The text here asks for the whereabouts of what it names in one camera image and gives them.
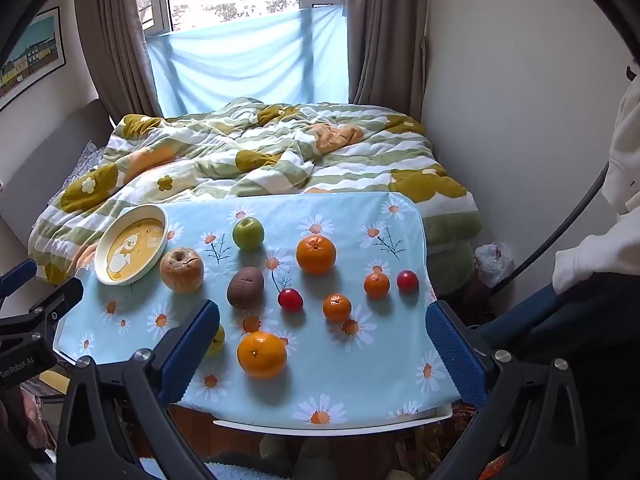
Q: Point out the light blue window cloth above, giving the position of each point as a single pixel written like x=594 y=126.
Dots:
x=250 y=60

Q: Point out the yellow and white bear bowl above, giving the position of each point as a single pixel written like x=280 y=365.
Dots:
x=131 y=245

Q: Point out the grey bed frame panel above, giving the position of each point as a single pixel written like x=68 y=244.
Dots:
x=55 y=150

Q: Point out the small tangerine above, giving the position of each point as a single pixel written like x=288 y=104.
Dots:
x=376 y=284
x=336 y=308

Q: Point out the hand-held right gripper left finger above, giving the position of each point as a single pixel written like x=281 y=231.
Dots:
x=190 y=350

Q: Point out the framed wall poster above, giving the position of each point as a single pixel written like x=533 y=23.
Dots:
x=30 y=55

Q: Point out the white garment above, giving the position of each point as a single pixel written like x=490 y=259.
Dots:
x=622 y=160

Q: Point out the wrinkled tan apple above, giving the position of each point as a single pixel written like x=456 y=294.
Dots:
x=181 y=270

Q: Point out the green striped floral blanket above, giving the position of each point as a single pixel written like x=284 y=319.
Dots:
x=240 y=160

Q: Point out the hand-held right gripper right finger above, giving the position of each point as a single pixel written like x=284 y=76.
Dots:
x=455 y=355

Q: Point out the brown curtain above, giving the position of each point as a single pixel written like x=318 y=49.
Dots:
x=385 y=30
x=117 y=35

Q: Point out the blue daisy print tablecloth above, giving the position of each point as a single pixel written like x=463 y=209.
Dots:
x=350 y=375

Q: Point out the large orange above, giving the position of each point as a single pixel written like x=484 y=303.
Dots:
x=262 y=355
x=315 y=255

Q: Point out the green apple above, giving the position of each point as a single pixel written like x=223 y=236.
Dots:
x=248 y=233

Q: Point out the clear plastic bag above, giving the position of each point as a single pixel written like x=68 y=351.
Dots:
x=494 y=262

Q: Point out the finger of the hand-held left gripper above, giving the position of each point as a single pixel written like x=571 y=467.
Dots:
x=60 y=300
x=17 y=276

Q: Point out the red cherry tomato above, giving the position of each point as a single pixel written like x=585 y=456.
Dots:
x=290 y=300
x=407 y=281

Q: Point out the grey patterned bed sheet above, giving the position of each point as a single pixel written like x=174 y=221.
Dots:
x=85 y=157

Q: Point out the small yellow-green plum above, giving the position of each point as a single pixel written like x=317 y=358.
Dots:
x=217 y=342

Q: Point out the brown kiwi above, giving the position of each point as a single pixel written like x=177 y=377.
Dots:
x=245 y=287

